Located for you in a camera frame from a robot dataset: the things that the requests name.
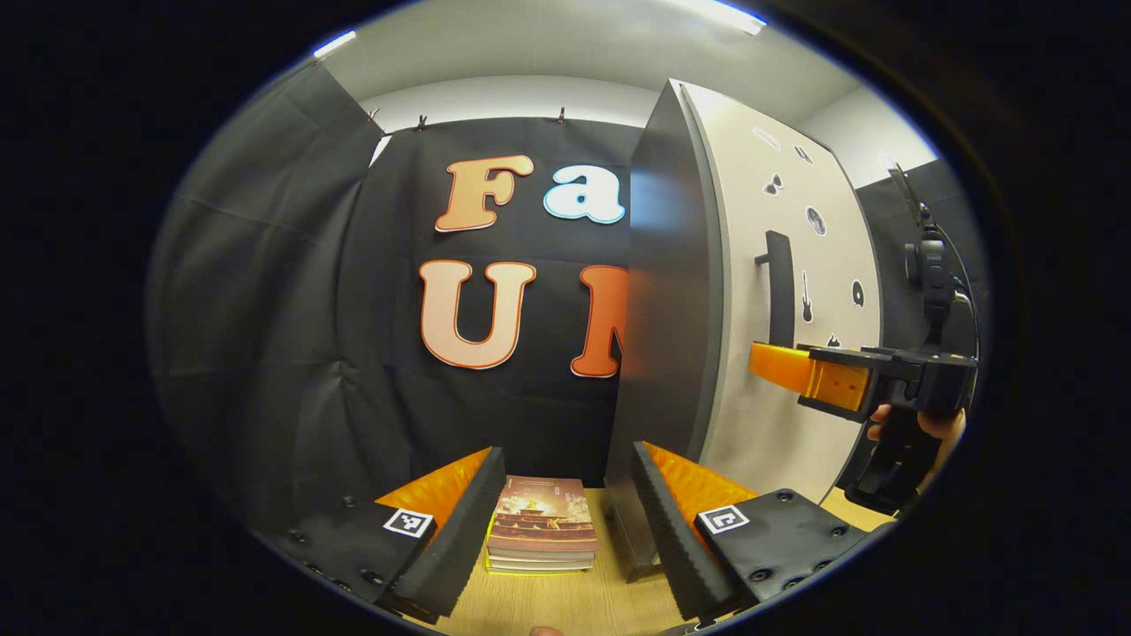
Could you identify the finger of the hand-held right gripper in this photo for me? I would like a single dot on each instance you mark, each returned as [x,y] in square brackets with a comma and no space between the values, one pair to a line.
[778,367]

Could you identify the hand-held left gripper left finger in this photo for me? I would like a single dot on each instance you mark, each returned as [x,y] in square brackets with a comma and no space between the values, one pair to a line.
[459,530]

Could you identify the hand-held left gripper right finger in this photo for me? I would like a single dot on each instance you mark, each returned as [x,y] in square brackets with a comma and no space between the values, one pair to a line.
[671,530]

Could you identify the white cabinet door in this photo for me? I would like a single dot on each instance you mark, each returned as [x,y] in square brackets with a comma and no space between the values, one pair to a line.
[751,433]

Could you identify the grey cabinet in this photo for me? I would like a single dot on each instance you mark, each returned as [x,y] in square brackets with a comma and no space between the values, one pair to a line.
[663,309]

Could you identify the brown cover book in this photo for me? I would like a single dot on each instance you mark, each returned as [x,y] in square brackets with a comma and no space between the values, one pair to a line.
[543,512]

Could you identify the thin yellow edged book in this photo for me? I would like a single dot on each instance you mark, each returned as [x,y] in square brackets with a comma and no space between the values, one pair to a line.
[535,572]

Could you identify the black backdrop cloth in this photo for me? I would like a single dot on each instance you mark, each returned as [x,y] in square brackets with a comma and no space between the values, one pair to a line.
[292,309]

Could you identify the ceiling light panel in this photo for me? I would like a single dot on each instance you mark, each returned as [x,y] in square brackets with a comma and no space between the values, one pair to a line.
[334,43]

